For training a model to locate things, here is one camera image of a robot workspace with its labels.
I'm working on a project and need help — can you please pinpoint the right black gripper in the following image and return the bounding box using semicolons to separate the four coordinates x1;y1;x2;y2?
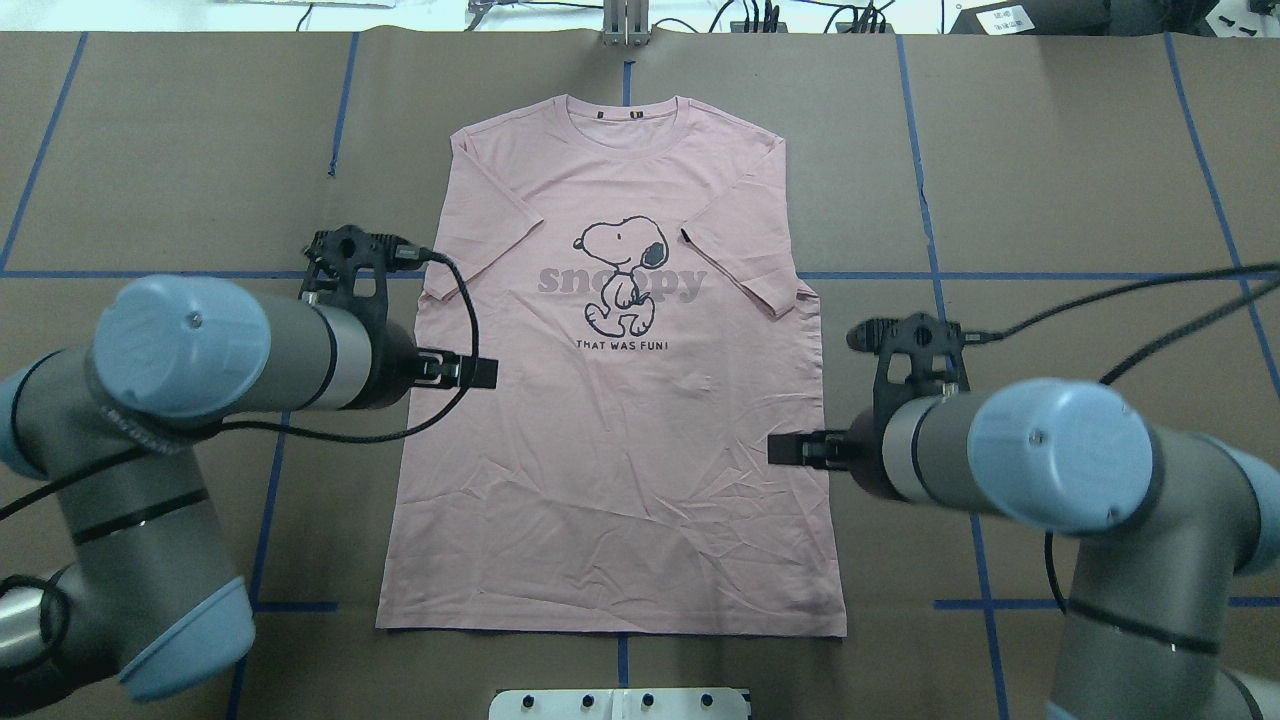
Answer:
767;409;906;501

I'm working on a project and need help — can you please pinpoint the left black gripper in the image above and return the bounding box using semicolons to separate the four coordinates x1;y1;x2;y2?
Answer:
370;325;499;409

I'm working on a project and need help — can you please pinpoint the pink Snoopy t-shirt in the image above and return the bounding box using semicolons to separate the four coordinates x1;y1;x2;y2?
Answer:
375;96;847;638

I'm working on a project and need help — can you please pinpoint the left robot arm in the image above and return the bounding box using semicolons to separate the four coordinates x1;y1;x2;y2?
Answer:
3;275;498;717

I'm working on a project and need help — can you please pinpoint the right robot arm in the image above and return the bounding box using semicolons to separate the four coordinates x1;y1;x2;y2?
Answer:
767;378;1277;719

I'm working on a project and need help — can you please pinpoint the blue tape cross strip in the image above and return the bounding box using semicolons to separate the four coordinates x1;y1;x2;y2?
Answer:
893;35;1011;719

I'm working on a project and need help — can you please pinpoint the black box device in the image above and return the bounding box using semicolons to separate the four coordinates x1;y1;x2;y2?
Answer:
945;1;1174;36

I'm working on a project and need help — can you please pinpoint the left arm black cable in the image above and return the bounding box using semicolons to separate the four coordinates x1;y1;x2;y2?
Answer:
0;245;479;521

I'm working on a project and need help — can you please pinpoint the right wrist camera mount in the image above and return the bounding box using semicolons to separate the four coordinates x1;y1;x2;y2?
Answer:
845;313;972;404

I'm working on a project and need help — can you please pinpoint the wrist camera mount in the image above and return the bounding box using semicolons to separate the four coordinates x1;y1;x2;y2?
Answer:
845;313;972;404
298;225;433;325

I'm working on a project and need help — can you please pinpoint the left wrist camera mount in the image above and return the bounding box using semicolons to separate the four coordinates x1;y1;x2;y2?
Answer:
298;225;433;325

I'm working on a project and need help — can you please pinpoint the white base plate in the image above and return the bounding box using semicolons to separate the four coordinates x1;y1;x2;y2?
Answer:
488;687;755;719

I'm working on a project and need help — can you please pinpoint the aluminium frame post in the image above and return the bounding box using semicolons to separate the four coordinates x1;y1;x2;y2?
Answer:
600;0;652;47

